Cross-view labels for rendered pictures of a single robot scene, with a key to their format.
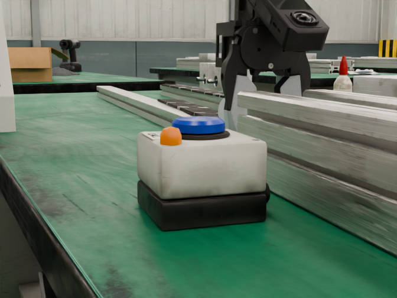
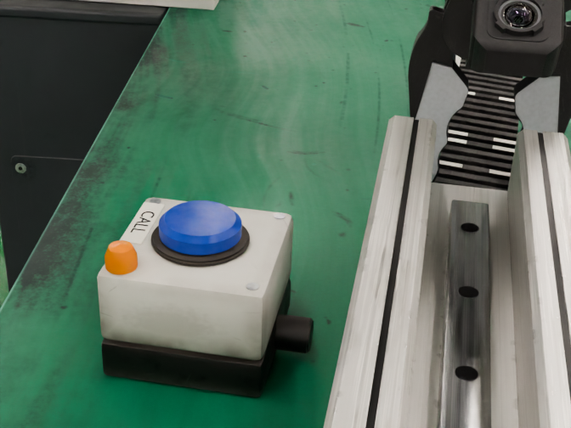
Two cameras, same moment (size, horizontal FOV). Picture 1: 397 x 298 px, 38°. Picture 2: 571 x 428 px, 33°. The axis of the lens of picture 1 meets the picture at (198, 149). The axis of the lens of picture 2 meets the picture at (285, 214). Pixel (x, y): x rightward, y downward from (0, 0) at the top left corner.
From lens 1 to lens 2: 30 cm
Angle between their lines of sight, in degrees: 33
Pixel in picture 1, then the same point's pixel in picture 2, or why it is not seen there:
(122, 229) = (65, 351)
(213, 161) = (173, 306)
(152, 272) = not seen: outside the picture
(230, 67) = (421, 50)
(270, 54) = not seen: hidden behind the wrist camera
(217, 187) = (180, 340)
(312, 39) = (520, 62)
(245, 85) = (446, 82)
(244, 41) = (450, 10)
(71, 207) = (67, 268)
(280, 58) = not seen: hidden behind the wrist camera
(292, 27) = (478, 36)
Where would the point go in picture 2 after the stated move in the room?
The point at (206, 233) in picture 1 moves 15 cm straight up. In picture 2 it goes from (149, 402) to (136, 110)
